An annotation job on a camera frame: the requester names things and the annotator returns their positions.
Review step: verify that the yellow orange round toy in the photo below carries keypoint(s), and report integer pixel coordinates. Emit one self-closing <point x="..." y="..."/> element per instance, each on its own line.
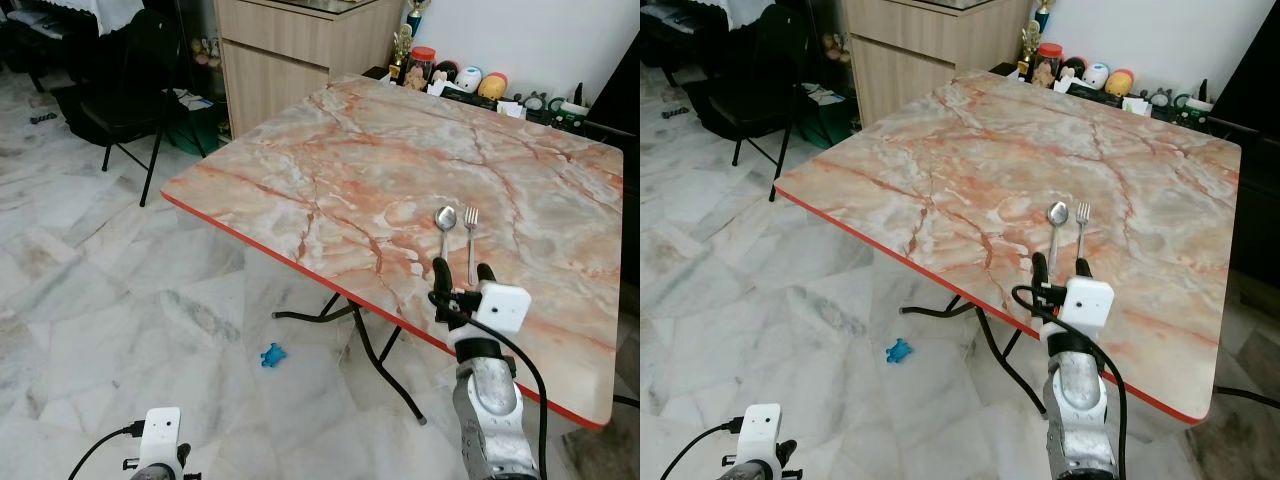
<point x="1120" y="83"/>
<point x="492" y="86"/>

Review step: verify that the white lace cloth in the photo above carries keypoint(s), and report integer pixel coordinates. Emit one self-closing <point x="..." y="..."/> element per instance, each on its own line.
<point x="700" y="10"/>
<point x="70" y="12"/>

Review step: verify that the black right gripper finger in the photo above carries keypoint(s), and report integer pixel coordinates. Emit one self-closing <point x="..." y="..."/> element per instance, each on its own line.
<point x="441" y="275"/>
<point x="1041" y="270"/>
<point x="487" y="275"/>
<point x="1084" y="269"/>

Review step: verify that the red lid snack jar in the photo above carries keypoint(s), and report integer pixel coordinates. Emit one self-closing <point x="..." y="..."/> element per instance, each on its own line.
<point x="422" y="68"/>
<point x="1049" y="64"/>

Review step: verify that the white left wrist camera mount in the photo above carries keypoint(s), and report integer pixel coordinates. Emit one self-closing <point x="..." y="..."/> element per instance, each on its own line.
<point x="161" y="435"/>
<point x="762" y="430"/>

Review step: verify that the black metal table legs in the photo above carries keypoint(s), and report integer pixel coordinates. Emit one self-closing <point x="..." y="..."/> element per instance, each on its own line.
<point x="992" y="340"/>
<point x="368" y="345"/>

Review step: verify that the black round toy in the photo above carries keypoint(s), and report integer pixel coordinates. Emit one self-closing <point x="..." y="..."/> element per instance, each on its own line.
<point x="446" y="73"/>
<point x="1072" y="69"/>

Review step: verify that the black green gadget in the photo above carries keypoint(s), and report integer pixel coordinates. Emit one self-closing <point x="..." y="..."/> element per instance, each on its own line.
<point x="568" y="110"/>
<point x="1193" y="105"/>

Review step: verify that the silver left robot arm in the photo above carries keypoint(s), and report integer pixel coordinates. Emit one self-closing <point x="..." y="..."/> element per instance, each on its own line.
<point x="155" y="474"/>
<point x="745" y="472"/>

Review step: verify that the green storage box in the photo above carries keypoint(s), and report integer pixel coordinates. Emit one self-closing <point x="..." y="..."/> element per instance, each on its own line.
<point x="190" y="125"/>
<point x="820" y="120"/>

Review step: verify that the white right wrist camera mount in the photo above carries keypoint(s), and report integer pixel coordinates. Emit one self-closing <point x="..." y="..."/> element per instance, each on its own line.
<point x="1088" y="305"/>
<point x="503" y="310"/>

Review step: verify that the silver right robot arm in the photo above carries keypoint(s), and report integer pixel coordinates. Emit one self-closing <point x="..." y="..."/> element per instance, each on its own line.
<point x="1078" y="410"/>
<point x="490" y="410"/>

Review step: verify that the light wooden cabinet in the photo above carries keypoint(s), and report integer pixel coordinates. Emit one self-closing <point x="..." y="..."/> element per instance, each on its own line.
<point x="290" y="60"/>
<point x="920" y="55"/>

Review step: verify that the small black floor object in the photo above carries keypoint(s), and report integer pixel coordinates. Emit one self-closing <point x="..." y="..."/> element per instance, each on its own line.
<point x="42" y="118"/>
<point x="673" y="111"/>

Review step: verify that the black folding chair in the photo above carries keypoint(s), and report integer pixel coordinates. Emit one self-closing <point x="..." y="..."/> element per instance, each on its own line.
<point x="125" y="90"/>
<point x="745" y="85"/>

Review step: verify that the small plush toys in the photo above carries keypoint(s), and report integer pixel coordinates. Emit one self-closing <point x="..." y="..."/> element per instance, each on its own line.
<point x="836" y="48"/>
<point x="206" y="54"/>

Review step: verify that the gold trophy figure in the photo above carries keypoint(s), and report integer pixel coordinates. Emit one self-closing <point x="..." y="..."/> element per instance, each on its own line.
<point x="401" y="52"/>
<point x="1029" y="48"/>

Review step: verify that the small blue plastic toy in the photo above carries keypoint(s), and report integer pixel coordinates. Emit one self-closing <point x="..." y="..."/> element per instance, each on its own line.
<point x="899" y="351"/>
<point x="273" y="355"/>

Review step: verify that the silver metal fork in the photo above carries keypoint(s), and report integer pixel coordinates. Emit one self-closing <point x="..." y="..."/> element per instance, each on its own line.
<point x="471" y="240"/>
<point x="1081" y="235"/>

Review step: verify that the white blue round toy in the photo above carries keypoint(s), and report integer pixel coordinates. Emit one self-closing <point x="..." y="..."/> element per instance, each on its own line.
<point x="1097" y="76"/>
<point x="469" y="79"/>

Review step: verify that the blue and gold trophy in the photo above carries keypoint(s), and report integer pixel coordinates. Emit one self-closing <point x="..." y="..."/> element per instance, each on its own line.
<point x="416" y="14"/>
<point x="1043" y="12"/>

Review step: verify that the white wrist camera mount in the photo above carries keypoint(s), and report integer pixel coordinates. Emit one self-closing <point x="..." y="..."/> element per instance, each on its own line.
<point x="161" y="435"/>
<point x="1088" y="305"/>
<point x="762" y="430"/>
<point x="503" y="310"/>

